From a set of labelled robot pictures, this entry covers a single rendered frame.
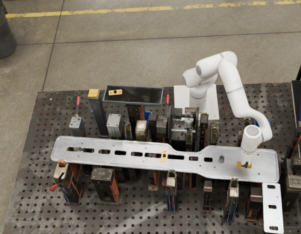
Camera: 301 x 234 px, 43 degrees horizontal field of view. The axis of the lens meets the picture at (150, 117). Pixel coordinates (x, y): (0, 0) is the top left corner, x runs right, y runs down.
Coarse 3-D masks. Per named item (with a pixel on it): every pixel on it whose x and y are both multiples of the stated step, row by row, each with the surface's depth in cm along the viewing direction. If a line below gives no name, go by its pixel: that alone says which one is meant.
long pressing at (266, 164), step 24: (72, 144) 241; (96, 144) 240; (120, 144) 239; (144, 144) 237; (168, 144) 236; (144, 168) 228; (168, 168) 226; (192, 168) 225; (216, 168) 224; (240, 168) 223; (264, 168) 222
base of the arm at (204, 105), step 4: (188, 100) 282; (192, 100) 264; (196, 100) 262; (200, 100) 262; (204, 100) 264; (188, 104) 280; (192, 104) 268; (196, 104) 266; (200, 104) 266; (204, 104) 269; (208, 104) 278; (196, 108) 270; (200, 108) 270; (204, 108) 273; (208, 108) 276; (208, 112) 275
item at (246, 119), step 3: (246, 117) 218; (249, 117) 218; (243, 120) 219; (246, 120) 218; (249, 120) 217; (243, 123) 219; (246, 123) 215; (249, 123) 216; (243, 126) 221; (246, 126) 222; (243, 129) 223
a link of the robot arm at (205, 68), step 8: (216, 56) 206; (200, 64) 206; (208, 64) 204; (216, 64) 205; (184, 72) 245; (192, 72) 237; (200, 72) 207; (208, 72) 205; (216, 72) 207; (184, 80) 245; (192, 80) 239; (200, 80) 234
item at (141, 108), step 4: (128, 104) 244; (132, 104) 243; (128, 108) 248; (132, 108) 247; (136, 108) 247; (140, 108) 246; (128, 112) 251; (132, 112) 251; (136, 112) 250; (140, 112) 250; (128, 116) 255; (132, 116) 254; (136, 116) 254; (140, 116) 253; (144, 116) 264; (132, 120) 258; (136, 120) 257; (132, 124) 262; (132, 128) 266; (132, 132) 270
